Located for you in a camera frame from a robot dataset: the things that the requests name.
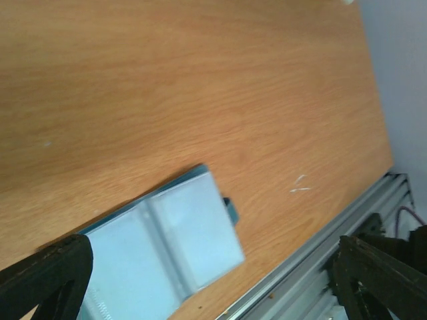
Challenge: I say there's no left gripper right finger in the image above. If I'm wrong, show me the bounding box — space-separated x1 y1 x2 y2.
333 235 426 319

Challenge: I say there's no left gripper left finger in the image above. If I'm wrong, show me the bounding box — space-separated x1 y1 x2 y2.
1 234 93 319

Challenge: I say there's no blue card holder wallet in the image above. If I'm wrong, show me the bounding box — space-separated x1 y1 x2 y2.
78 165 245 319

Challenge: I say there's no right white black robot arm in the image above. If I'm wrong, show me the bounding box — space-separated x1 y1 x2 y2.
384 226 426 275

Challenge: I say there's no aluminium front rail frame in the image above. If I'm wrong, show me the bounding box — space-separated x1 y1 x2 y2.
219 174 413 319

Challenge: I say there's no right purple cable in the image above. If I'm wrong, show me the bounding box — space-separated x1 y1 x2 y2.
394 205 426 239

